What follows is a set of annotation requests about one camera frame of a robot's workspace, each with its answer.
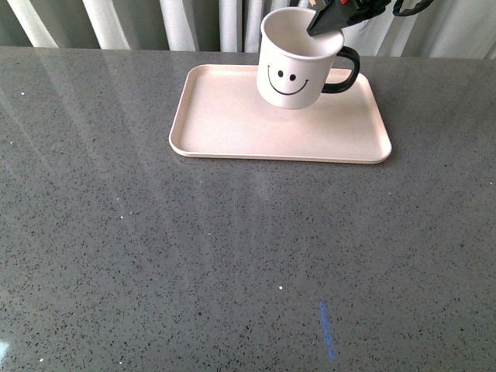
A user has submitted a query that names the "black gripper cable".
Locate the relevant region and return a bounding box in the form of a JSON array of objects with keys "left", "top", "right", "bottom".
[{"left": 391, "top": 0, "right": 436, "bottom": 17}]

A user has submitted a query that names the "beige rectangular plastic tray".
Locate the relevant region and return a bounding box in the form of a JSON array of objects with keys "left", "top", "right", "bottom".
[{"left": 168, "top": 64, "right": 393, "bottom": 166}]

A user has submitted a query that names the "white smiley mug black handle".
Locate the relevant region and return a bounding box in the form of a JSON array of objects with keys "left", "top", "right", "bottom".
[{"left": 257, "top": 7, "right": 360, "bottom": 110}]

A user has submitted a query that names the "grey pleated curtain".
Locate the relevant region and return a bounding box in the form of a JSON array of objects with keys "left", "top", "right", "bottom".
[{"left": 1, "top": 1, "right": 495, "bottom": 59}]

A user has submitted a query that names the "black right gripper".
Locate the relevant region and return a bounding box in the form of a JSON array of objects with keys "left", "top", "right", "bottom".
[{"left": 307, "top": 0, "right": 391, "bottom": 36}]

